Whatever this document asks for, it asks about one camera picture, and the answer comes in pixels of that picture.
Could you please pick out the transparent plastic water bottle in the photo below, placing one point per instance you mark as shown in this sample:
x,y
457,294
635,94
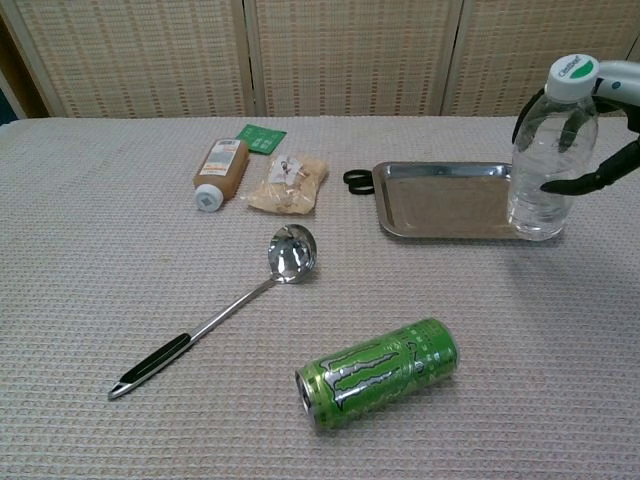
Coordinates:
x,y
550,165

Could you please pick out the green paper sachet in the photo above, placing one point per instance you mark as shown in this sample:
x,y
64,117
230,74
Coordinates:
x,y
261,137

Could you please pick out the brown sauce bottle white cap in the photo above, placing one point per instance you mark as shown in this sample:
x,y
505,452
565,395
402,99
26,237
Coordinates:
x,y
220,167

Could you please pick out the beige woven tablecloth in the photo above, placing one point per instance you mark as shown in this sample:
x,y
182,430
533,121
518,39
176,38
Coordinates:
x,y
150,300

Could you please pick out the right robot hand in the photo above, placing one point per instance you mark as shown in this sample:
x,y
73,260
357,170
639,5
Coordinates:
x,y
617,165

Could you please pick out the rectangular stainless steel tray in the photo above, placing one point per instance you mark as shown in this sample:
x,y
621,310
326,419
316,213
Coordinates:
x,y
445,200

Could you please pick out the black binder clip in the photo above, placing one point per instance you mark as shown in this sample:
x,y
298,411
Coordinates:
x,y
357,182

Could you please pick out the woven bamboo folding screen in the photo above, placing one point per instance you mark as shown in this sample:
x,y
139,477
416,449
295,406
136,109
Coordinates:
x,y
320,55

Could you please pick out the clear bag of beige snacks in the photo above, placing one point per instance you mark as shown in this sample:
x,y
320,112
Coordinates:
x,y
290,185

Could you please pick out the green energy drink can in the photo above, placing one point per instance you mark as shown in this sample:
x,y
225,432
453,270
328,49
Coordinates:
x,y
380,375

